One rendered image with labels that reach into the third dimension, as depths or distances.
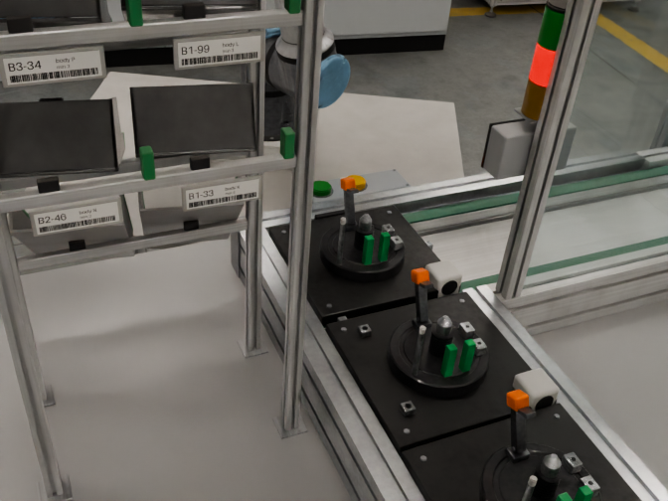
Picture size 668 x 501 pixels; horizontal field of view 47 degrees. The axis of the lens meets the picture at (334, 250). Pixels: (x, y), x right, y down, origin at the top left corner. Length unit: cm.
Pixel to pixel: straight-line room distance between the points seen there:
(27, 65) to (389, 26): 385
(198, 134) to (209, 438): 47
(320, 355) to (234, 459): 19
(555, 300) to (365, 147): 67
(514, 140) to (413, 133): 80
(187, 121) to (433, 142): 108
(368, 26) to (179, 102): 364
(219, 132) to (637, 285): 85
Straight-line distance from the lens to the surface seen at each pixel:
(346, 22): 441
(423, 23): 458
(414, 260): 128
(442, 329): 106
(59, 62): 74
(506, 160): 112
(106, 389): 122
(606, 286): 140
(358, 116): 194
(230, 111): 86
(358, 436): 101
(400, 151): 181
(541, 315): 133
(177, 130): 86
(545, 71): 109
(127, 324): 131
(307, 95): 81
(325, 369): 109
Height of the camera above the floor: 174
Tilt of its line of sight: 37 degrees down
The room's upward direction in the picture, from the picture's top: 5 degrees clockwise
